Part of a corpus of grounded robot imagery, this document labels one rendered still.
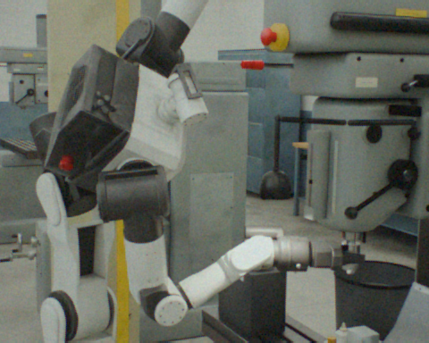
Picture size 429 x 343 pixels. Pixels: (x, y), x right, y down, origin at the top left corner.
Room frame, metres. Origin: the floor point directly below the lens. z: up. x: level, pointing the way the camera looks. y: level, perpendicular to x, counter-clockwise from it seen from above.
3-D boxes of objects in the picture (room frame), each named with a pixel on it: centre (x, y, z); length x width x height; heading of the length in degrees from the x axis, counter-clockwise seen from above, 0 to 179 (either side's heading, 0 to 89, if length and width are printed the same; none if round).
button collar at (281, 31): (1.52, -0.13, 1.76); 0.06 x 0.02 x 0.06; 27
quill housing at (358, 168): (1.63, -0.33, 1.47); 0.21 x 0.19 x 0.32; 27
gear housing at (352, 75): (1.65, -0.37, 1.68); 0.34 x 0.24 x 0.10; 117
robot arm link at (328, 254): (1.63, -0.24, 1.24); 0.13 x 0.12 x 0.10; 2
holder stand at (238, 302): (2.00, -0.11, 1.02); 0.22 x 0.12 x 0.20; 26
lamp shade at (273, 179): (1.51, -0.13, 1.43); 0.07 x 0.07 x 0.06
